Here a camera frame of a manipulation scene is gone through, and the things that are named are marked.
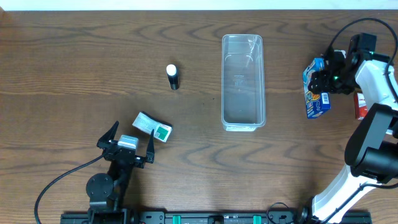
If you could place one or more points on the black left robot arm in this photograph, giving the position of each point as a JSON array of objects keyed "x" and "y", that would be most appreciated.
[{"x": 106, "y": 190}]

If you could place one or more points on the red white small box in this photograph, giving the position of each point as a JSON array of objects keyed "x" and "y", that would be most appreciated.
[{"x": 360, "y": 107}]

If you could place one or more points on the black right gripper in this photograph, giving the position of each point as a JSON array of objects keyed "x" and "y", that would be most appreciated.
[{"x": 321, "y": 83}]

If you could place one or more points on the blue Kool Fever box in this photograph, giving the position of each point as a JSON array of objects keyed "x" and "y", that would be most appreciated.
[{"x": 316, "y": 102}]

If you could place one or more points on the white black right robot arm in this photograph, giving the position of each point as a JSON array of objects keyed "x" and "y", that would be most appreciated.
[{"x": 370, "y": 161}]

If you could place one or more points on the black mounting rail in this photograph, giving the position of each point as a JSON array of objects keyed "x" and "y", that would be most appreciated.
[{"x": 275, "y": 216}]

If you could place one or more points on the clear plastic container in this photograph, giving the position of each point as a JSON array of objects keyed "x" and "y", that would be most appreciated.
[{"x": 243, "y": 98}]

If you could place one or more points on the white green medicine box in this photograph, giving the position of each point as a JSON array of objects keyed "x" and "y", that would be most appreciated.
[{"x": 148, "y": 125}]

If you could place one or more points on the dark bottle white cap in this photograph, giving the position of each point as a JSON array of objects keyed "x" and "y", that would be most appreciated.
[{"x": 173, "y": 76}]

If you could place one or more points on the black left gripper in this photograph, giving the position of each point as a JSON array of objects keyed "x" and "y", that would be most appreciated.
[{"x": 138, "y": 162}]

